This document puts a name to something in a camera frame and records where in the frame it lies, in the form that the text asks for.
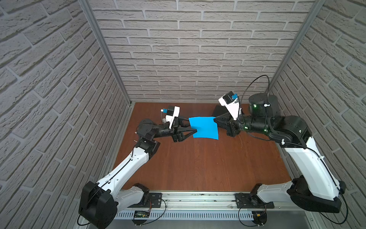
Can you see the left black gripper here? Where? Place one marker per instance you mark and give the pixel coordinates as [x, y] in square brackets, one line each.
[176, 133]

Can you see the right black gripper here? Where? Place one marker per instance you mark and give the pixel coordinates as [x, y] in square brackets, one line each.
[229, 126]

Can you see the blue square paper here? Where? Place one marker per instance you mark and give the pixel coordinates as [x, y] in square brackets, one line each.
[206, 127]

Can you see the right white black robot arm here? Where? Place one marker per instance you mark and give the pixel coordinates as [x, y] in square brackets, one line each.
[316, 189]

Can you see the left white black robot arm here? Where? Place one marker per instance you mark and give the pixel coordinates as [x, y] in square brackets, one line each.
[101, 201]

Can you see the black plastic case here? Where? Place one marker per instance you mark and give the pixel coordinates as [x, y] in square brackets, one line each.
[219, 110]

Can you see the right small connector board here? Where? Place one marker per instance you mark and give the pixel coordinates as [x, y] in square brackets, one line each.
[259, 218]

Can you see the left small circuit board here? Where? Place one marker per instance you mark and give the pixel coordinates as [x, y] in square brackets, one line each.
[141, 214]

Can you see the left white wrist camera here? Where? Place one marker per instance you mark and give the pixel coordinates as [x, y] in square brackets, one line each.
[170, 114]

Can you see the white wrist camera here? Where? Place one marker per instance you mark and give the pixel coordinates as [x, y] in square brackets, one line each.
[231, 101]
[170, 114]

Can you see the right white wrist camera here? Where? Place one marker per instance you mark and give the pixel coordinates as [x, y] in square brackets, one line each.
[231, 101]

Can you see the aluminium front rail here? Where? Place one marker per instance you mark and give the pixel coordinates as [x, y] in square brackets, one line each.
[209, 200]

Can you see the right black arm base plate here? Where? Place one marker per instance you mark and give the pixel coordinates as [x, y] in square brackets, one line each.
[249, 201]

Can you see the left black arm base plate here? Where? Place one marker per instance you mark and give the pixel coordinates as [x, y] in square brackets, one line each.
[153, 200]

